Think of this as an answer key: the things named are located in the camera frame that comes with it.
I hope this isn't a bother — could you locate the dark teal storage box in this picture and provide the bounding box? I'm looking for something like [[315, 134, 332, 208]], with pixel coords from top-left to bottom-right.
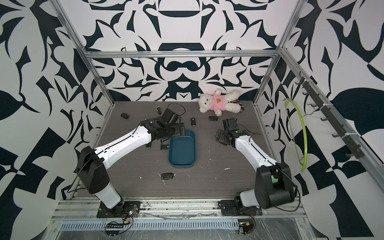
[[169, 130, 197, 169]]

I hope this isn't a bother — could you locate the black car key front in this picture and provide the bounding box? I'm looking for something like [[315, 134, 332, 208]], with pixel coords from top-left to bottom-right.
[[161, 173, 174, 180]]

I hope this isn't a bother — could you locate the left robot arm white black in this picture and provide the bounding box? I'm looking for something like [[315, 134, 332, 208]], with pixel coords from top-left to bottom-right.
[[75, 119, 186, 213]]

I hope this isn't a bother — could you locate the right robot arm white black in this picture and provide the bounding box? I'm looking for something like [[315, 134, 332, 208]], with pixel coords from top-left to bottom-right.
[[216, 130, 297, 209]]

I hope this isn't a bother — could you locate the black connector box right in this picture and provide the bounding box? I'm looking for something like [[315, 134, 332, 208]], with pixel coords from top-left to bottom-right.
[[238, 222, 255, 236]]

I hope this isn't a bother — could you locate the black connector box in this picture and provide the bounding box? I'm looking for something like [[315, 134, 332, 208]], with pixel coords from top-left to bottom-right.
[[238, 222, 255, 236], [104, 222, 125, 237]]

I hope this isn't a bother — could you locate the black connector box left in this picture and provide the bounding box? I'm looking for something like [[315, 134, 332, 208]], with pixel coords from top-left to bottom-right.
[[104, 222, 125, 237]]

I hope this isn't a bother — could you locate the white teddy bear pink shirt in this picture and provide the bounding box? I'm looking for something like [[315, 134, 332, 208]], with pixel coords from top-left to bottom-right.
[[198, 89, 243, 117]]

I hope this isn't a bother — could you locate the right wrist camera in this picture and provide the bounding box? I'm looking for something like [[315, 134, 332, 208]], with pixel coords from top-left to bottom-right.
[[223, 118, 239, 132]]

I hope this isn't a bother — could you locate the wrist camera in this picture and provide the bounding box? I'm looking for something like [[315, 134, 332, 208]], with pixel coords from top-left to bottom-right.
[[161, 108, 179, 125], [223, 118, 239, 132]]

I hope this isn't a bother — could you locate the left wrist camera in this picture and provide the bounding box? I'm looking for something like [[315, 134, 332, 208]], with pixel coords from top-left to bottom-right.
[[161, 108, 179, 125]]

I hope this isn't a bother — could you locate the car key with metal ring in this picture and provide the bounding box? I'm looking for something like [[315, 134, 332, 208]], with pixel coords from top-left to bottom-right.
[[156, 106, 162, 115]]

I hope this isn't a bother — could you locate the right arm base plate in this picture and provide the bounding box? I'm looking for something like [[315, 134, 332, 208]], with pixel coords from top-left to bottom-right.
[[218, 200, 263, 217]]

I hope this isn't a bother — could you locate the green hoop on wall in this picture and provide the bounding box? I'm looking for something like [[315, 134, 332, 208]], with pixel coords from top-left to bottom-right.
[[283, 98, 309, 173]]

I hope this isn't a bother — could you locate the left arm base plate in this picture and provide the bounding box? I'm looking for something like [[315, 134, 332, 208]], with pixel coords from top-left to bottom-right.
[[97, 201, 142, 219]]

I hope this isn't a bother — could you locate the black hook rail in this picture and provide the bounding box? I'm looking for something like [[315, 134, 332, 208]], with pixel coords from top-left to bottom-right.
[[298, 72, 365, 159]]

